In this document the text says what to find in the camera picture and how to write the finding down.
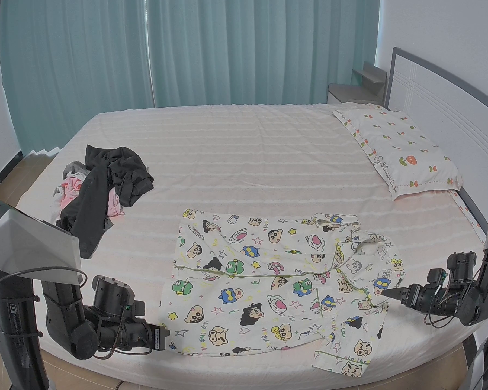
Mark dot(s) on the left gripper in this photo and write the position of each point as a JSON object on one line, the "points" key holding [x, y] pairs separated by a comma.
{"points": [[142, 335]]}

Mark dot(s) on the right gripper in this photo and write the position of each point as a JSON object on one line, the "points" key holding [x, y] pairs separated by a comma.
{"points": [[421, 298]]}

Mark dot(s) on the white printed pyjama top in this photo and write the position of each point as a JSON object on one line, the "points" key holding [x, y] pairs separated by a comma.
{"points": [[268, 291]]}

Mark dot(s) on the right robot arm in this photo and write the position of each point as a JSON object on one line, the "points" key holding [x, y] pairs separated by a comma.
{"points": [[475, 299]]}

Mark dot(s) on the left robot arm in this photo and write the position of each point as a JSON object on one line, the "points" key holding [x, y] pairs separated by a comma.
{"points": [[36, 250]]}

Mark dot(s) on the pile of clothes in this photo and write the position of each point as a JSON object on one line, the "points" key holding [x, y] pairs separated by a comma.
{"points": [[93, 201]]}

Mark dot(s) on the white printed pillow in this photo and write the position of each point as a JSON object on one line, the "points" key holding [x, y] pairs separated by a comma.
{"points": [[398, 148]]}

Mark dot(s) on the bed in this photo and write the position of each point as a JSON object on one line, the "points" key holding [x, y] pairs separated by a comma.
{"points": [[248, 157]]}

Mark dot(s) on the grey bedside table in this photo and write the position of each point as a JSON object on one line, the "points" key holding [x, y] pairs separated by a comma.
{"points": [[347, 92]]}

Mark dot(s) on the blue-green curtain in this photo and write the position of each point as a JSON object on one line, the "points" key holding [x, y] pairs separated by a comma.
{"points": [[260, 35], [73, 55]]}

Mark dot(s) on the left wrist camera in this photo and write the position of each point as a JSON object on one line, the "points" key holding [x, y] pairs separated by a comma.
{"points": [[136, 309]]}

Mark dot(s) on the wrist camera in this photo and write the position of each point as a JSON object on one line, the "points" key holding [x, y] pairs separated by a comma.
{"points": [[136, 309], [436, 278]]}

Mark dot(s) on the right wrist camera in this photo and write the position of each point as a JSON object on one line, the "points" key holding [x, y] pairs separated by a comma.
{"points": [[436, 278]]}

